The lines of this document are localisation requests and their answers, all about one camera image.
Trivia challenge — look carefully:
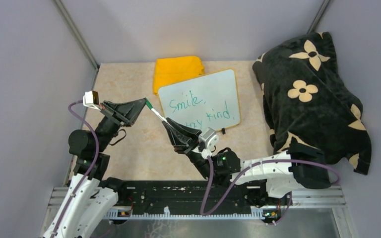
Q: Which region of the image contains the right metal corner post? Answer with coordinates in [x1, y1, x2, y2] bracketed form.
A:
[307, 0, 333, 34]

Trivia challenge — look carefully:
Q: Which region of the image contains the green whiteboard marker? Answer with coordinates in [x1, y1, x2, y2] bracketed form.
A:
[151, 108, 167, 122]

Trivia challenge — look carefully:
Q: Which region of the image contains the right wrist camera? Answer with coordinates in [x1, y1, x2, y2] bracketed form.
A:
[198, 127, 219, 159]

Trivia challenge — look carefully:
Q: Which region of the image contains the yellow-framed whiteboard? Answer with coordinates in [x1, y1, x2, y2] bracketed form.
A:
[157, 69, 242, 131]

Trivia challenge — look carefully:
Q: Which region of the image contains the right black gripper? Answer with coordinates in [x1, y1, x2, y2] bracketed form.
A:
[164, 117, 217, 179]

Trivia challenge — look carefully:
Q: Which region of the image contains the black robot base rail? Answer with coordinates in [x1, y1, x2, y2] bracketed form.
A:
[101, 178, 291, 224]

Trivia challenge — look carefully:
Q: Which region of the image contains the black floral blanket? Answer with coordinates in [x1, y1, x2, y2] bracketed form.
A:
[252, 32, 372, 175]

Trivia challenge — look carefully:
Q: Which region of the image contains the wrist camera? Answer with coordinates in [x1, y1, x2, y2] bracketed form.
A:
[82, 91, 99, 110]
[198, 127, 219, 159]

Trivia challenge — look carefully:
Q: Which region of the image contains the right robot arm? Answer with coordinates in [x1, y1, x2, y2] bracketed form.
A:
[162, 118, 331, 204]

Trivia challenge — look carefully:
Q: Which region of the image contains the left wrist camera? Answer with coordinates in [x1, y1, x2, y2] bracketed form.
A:
[82, 91, 99, 110]

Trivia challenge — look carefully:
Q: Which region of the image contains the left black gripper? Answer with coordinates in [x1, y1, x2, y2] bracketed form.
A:
[96, 98, 147, 152]

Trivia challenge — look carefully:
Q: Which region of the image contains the left metal corner post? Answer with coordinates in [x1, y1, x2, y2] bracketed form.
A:
[51, 0, 100, 71]

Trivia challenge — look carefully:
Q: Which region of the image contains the metal corner post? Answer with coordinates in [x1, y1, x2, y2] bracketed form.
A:
[51, 0, 100, 71]
[307, 0, 333, 34]

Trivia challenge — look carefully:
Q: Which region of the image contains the folded yellow cloth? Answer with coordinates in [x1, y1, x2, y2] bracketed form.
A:
[153, 56, 205, 95]

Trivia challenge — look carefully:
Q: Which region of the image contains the green marker cap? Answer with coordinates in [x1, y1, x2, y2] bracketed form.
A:
[145, 98, 153, 110]

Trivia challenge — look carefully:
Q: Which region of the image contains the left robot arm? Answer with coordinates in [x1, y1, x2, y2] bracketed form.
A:
[43, 96, 147, 238]

